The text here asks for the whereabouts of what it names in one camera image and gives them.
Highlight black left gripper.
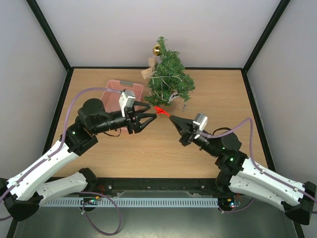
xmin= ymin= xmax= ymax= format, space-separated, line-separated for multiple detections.
xmin=92 ymin=101 xmax=157 ymax=135

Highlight gold bauble ornament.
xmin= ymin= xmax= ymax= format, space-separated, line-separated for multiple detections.
xmin=153 ymin=44 xmax=161 ymax=56

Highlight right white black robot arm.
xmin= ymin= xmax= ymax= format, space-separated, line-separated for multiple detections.
xmin=169 ymin=114 xmax=317 ymax=225

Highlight clear led string lights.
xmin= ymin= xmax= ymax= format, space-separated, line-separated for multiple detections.
xmin=148 ymin=49 xmax=189 ymax=102

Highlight small green christmas tree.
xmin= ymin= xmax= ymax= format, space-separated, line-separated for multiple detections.
xmin=144 ymin=36 xmax=196 ymax=107

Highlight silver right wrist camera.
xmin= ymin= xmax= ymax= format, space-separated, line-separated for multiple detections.
xmin=193 ymin=113 xmax=208 ymax=131

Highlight red ribbon bow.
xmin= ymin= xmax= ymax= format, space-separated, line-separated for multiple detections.
xmin=154 ymin=106 xmax=170 ymax=117

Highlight pink perforated plastic basket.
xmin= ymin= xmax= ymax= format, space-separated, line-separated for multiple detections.
xmin=101 ymin=79 xmax=145 ymax=112

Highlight clear plastic battery box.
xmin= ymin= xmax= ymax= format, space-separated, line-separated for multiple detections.
xmin=182 ymin=102 xmax=187 ymax=112

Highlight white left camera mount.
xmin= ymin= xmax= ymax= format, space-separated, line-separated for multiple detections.
xmin=119 ymin=90 xmax=136 ymax=117

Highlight light blue slotted cable duct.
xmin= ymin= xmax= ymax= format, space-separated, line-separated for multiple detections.
xmin=44 ymin=197 xmax=218 ymax=208

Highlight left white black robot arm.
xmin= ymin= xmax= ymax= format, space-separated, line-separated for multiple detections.
xmin=0 ymin=98 xmax=157 ymax=221

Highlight black front frame rail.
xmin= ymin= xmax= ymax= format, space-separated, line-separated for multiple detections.
xmin=49 ymin=176 xmax=273 ymax=196

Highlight silver glitter star ornament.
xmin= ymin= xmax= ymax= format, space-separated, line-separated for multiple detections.
xmin=168 ymin=91 xmax=179 ymax=103

